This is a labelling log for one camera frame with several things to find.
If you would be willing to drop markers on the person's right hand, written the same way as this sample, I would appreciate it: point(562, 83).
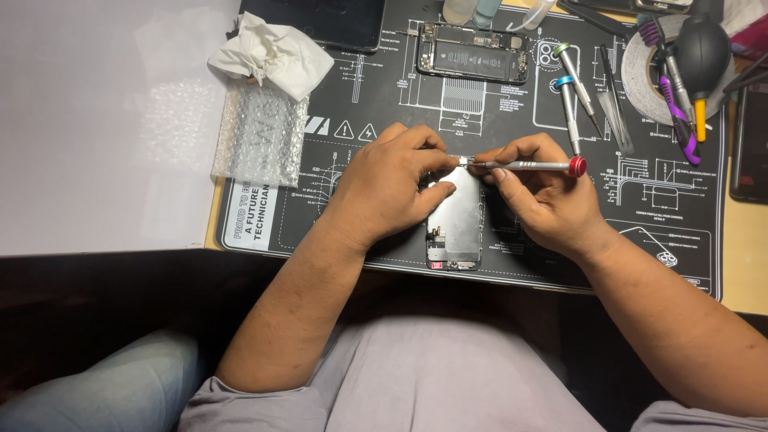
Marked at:
point(552, 204)

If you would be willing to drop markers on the person's left hand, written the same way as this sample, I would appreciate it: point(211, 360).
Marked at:
point(378, 186)

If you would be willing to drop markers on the red-capped silver screwdriver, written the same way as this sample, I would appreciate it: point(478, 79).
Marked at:
point(540, 165)

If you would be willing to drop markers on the detached phone screen assembly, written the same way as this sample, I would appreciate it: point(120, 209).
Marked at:
point(459, 222)

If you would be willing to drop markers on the black printed repair mat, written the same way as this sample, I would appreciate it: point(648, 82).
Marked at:
point(372, 102)

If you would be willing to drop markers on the blue-capped silver screwdriver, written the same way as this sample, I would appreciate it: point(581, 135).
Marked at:
point(567, 111)

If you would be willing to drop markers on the silver tweezers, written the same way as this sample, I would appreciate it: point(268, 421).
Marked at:
point(617, 120)

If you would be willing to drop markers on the clear bubble wrap bag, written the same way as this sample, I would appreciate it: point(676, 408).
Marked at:
point(258, 138)

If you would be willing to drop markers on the green-capped silver screwdriver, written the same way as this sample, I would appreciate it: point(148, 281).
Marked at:
point(575, 75)

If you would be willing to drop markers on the purple black pry tool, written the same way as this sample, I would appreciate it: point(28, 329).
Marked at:
point(684, 132)

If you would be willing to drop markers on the grey tape roll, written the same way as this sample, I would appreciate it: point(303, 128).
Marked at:
point(639, 78)

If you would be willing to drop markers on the opened phone body with battery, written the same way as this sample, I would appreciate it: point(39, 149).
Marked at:
point(474, 57)

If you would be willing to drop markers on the crumpled white tissue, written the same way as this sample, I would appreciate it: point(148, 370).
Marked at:
point(270, 54)

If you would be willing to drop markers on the black tablet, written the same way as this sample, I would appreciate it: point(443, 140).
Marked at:
point(312, 21)

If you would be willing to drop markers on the black flat tool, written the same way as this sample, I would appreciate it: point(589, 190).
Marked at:
point(594, 21)

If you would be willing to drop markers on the white squeeze bottle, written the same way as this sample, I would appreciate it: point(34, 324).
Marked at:
point(534, 15)

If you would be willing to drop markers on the clear yellowish bottle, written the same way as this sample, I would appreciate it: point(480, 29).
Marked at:
point(459, 11)

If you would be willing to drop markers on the purple bristle brush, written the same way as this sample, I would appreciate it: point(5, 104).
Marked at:
point(649, 33)

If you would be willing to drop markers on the person's grey shirt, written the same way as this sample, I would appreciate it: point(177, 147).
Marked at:
point(432, 378)

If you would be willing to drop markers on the clear bluish bottle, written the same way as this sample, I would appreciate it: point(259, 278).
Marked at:
point(486, 12)

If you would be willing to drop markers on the black phone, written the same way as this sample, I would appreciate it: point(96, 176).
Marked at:
point(753, 144)

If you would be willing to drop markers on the black dust blower yellow nozzle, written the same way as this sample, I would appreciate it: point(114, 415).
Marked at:
point(702, 54)

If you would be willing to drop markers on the silver-edged phone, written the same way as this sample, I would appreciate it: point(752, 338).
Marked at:
point(663, 5)

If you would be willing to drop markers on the pink packet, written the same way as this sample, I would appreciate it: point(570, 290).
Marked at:
point(753, 41)

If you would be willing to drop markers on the white cloth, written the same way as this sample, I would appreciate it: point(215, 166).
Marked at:
point(744, 12)

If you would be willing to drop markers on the person's blue jeans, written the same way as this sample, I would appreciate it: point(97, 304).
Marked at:
point(102, 384)

